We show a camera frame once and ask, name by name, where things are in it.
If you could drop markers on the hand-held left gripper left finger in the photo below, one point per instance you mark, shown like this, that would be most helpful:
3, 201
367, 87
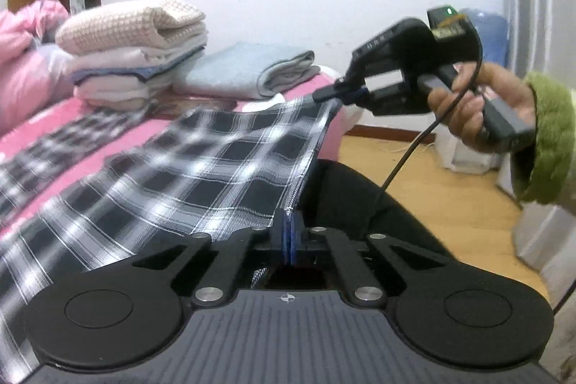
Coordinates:
281, 240

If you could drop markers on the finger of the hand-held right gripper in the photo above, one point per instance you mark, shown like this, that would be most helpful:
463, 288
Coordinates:
337, 93

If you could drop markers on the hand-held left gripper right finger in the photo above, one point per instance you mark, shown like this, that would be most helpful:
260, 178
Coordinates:
294, 240

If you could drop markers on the black white plaid shirt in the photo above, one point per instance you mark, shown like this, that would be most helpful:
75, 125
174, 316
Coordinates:
180, 186

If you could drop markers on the person's right hand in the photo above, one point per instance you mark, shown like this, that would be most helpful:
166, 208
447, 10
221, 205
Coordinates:
504, 89

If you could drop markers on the person's leg in black trousers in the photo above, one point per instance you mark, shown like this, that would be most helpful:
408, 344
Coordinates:
351, 204

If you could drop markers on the blue water jug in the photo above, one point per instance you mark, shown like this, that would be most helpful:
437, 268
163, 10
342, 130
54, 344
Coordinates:
488, 33

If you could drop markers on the light blue folded towel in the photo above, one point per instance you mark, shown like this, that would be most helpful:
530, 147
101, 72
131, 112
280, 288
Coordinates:
234, 69

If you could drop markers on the white water dispenser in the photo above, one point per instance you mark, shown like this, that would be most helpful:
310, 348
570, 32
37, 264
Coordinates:
468, 154

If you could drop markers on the purple blue folded garment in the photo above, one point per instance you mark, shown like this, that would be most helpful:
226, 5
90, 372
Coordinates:
153, 71

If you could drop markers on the stack of folded towels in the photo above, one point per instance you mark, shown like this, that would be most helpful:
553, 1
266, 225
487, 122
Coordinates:
117, 91

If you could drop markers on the pale pink folded garment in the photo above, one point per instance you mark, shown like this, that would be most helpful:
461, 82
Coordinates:
117, 59

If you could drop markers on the pink grey floral quilt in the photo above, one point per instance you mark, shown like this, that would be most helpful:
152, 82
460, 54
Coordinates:
22, 60

